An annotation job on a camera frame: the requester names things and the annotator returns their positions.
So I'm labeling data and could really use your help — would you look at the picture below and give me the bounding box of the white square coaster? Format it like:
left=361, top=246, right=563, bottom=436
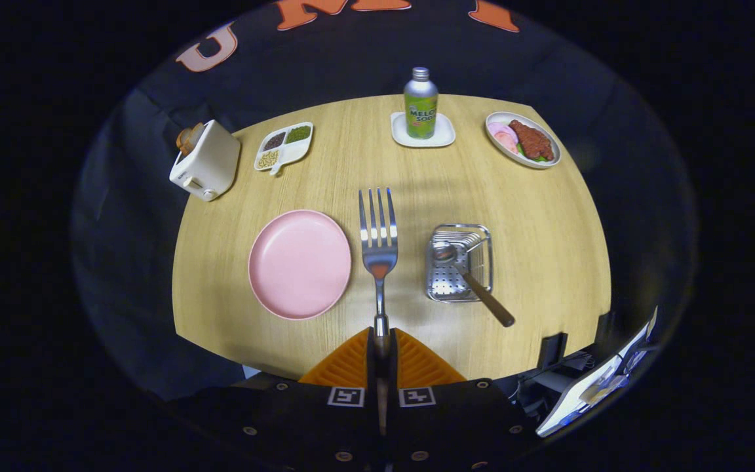
left=391, top=111, right=456, bottom=148

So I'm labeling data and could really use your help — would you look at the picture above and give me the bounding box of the white oval plate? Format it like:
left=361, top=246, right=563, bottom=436
left=485, top=111, right=562, bottom=170

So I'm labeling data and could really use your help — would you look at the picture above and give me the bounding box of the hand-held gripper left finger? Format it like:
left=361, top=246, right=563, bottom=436
left=233, top=329, right=381, bottom=472

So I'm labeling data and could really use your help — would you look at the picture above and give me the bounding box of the white toaster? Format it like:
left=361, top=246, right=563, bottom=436
left=169, top=119, right=242, bottom=202

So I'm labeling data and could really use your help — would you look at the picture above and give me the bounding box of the pink round plate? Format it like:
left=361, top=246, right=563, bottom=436
left=248, top=209, right=353, bottom=321

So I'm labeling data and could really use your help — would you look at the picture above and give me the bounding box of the metal wire basket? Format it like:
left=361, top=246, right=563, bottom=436
left=425, top=224, right=494, bottom=304

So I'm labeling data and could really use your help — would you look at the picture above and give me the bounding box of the green soda bottle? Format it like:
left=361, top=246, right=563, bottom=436
left=404, top=66, right=439, bottom=140

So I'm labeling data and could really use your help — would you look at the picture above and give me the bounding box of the white divided dish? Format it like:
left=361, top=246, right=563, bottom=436
left=254, top=121, right=315, bottom=176

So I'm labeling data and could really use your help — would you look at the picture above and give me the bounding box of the metal spoon with wooden handle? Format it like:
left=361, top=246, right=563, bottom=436
left=432, top=240, right=516, bottom=328

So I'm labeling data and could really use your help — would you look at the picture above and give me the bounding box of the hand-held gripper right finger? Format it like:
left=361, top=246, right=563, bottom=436
left=386, top=329, right=528, bottom=472

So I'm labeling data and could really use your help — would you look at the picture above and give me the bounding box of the metal fork with wooden handle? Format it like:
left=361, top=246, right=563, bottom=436
left=358, top=187, right=399, bottom=437

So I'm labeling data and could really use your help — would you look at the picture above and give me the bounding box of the brown meat piece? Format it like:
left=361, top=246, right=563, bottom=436
left=509, top=119, right=555, bottom=162

